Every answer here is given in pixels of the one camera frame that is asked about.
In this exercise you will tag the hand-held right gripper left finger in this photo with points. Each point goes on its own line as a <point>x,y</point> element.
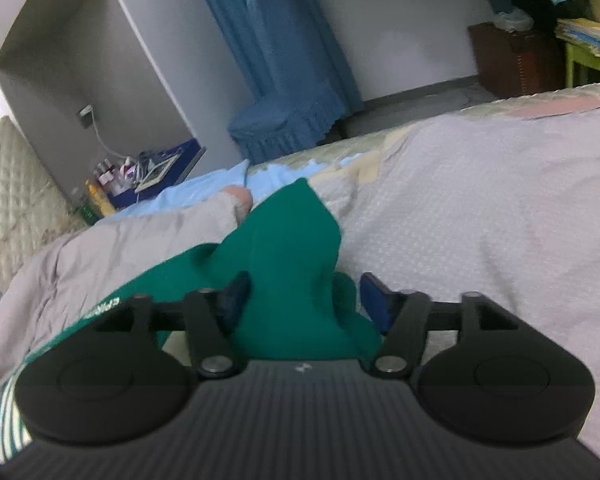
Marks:
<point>237,295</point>

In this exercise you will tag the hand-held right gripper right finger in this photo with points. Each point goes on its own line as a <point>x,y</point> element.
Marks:
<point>375,300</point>

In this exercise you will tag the green printed sweatshirt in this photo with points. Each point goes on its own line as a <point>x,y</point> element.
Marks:
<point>290,260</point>

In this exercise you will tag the light blue bed sheet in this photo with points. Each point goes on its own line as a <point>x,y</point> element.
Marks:
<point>190,192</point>

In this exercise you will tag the white framed tablet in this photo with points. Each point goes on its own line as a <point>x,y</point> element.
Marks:
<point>156,174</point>

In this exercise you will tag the blue tray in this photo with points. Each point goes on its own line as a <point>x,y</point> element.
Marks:
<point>185,157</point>

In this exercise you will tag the yellow bottle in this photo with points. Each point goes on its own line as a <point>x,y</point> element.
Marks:
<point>100,200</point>

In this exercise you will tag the cluster of small bottles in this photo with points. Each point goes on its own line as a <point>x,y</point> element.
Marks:
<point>112,175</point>

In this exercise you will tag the green bottle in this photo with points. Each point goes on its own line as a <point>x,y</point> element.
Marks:
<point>86,210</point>

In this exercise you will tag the blue covered chair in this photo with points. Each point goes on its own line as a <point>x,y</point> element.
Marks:
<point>280,85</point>

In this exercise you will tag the beige quilted headboard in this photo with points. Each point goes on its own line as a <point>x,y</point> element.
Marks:
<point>15,195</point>

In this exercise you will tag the patchwork bed quilt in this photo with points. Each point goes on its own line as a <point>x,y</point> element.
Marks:
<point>555,102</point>

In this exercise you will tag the blue curtain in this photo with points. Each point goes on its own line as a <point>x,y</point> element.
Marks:
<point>220,25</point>

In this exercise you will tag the brown wooden chest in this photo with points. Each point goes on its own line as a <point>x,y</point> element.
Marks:
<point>515,60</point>

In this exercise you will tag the white sneaker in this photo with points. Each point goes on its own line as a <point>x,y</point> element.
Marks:
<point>514,20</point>

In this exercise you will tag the green stool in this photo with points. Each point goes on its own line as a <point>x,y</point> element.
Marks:
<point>587,57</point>

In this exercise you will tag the stack of books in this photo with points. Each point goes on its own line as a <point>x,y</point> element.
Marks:
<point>590,35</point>

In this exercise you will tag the wall socket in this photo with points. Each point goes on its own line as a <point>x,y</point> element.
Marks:
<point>85,116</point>

